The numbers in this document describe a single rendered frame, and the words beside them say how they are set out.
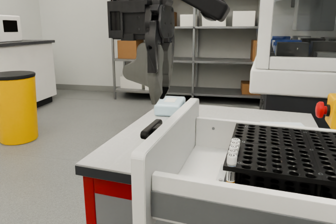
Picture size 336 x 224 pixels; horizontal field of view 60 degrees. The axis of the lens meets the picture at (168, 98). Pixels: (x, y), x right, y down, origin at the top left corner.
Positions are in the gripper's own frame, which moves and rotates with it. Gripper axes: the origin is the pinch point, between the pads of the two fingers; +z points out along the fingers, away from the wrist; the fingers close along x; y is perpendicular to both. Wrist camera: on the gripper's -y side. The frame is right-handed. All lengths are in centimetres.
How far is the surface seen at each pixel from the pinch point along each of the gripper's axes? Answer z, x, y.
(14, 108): 60, -161, 193
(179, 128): 5.3, 0.5, -2.9
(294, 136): 6.5, -4.4, -20.3
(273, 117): 20, -62, -21
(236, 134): 6.5, -2.5, -11.5
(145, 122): 21, -43, 20
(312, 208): 8.0, 13.2, -20.2
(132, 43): 12, -360, 161
